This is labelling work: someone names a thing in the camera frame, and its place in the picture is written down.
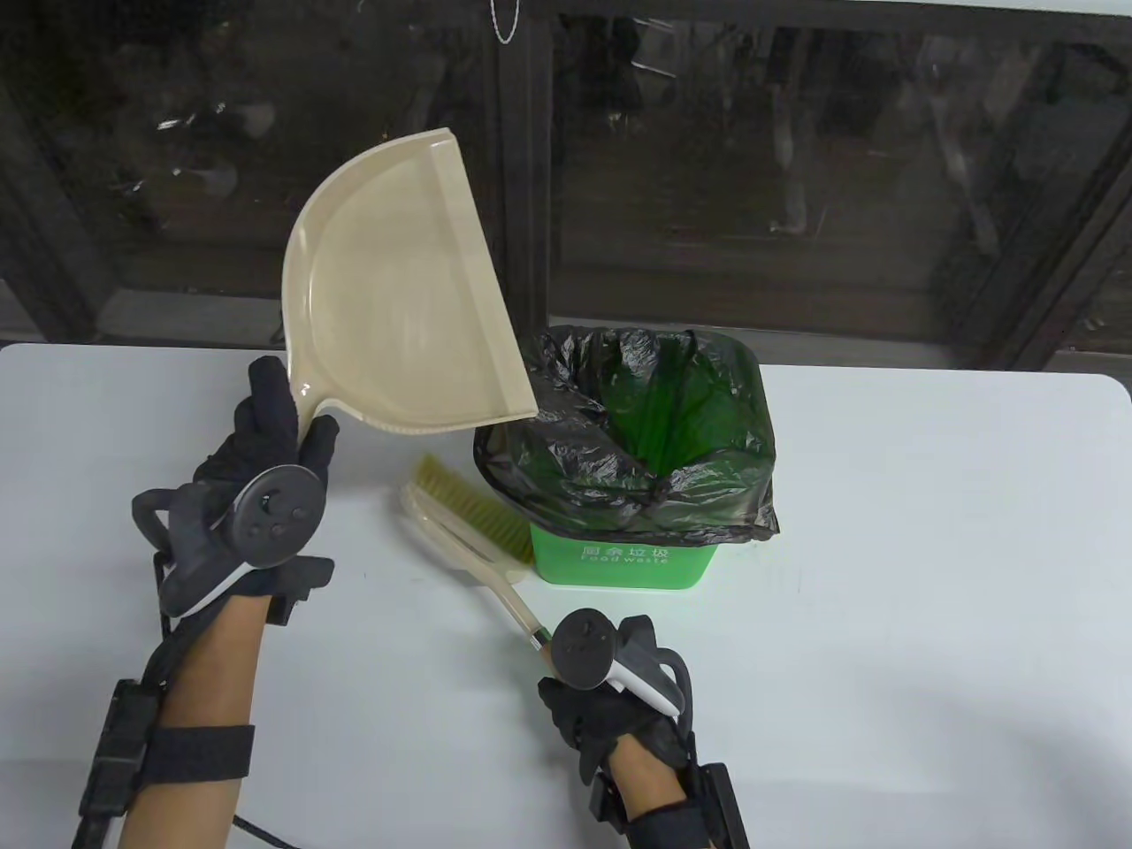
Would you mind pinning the person's right hand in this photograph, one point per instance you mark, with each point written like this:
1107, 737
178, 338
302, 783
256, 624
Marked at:
592, 716

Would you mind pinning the person's left hand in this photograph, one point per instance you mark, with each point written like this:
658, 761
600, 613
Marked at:
270, 416

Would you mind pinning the green food waste bin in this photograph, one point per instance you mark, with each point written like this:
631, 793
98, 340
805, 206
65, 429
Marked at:
619, 570

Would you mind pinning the beige plastic dustpan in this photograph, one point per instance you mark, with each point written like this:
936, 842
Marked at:
398, 309

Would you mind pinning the black plastic garbage bag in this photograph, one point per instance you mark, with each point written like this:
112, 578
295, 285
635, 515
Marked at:
566, 469

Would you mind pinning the person's right forearm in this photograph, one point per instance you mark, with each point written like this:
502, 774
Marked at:
650, 774

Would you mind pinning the person's left forearm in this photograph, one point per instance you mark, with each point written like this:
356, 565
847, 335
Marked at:
212, 672

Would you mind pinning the black and white hand controller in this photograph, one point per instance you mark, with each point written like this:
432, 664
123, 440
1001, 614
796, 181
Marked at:
274, 517
579, 650

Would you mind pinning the black glove sensor module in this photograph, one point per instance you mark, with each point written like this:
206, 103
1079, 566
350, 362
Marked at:
608, 800
285, 610

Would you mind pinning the white table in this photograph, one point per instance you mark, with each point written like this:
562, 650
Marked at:
929, 619

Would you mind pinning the dark framed glass window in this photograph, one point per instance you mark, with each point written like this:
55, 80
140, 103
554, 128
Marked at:
707, 177

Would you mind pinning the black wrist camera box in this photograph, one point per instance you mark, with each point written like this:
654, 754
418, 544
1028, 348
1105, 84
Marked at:
119, 752
727, 805

